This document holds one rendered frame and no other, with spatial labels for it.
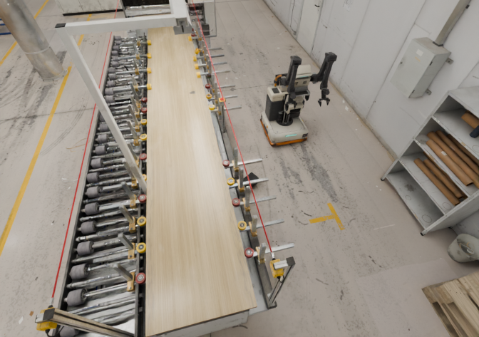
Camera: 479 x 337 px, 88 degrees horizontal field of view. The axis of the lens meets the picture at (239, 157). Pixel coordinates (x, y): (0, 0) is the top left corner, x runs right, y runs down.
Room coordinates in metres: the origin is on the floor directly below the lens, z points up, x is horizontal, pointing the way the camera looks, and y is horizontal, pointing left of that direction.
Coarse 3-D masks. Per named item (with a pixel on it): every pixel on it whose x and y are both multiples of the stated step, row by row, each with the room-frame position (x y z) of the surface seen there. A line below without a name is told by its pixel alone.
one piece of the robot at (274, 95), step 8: (272, 88) 3.25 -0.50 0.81; (272, 96) 3.08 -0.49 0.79; (280, 96) 3.10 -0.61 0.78; (272, 104) 3.07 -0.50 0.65; (280, 104) 3.10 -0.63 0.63; (272, 112) 3.08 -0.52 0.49; (280, 112) 3.07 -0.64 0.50; (272, 120) 3.11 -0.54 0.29; (280, 120) 3.10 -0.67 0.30; (288, 120) 3.08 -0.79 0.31
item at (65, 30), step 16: (176, 0) 1.78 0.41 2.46; (144, 16) 1.52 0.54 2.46; (160, 16) 1.52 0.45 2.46; (176, 16) 1.52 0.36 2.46; (64, 32) 1.38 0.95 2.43; (80, 32) 1.40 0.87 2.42; (96, 32) 1.41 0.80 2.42; (80, 64) 1.38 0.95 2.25; (96, 96) 1.38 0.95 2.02; (112, 128) 1.37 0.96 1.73; (128, 160) 1.37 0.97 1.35; (144, 192) 1.37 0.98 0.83
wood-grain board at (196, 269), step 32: (160, 32) 4.96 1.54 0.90; (160, 64) 3.77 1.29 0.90; (192, 64) 3.78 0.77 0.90; (160, 96) 2.91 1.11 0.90; (192, 96) 2.91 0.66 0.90; (160, 128) 2.26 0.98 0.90; (192, 128) 2.26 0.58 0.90; (160, 160) 1.74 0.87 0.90; (192, 160) 1.74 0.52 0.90; (160, 192) 1.33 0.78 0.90; (192, 192) 1.33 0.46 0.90; (224, 192) 1.33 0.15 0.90; (160, 224) 0.99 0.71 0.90; (192, 224) 0.99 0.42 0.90; (224, 224) 0.99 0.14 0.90; (160, 256) 0.70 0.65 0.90; (192, 256) 0.70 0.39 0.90; (224, 256) 0.71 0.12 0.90; (160, 288) 0.47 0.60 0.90; (192, 288) 0.47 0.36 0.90; (224, 288) 0.47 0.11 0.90; (160, 320) 0.26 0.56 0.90; (192, 320) 0.26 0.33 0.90
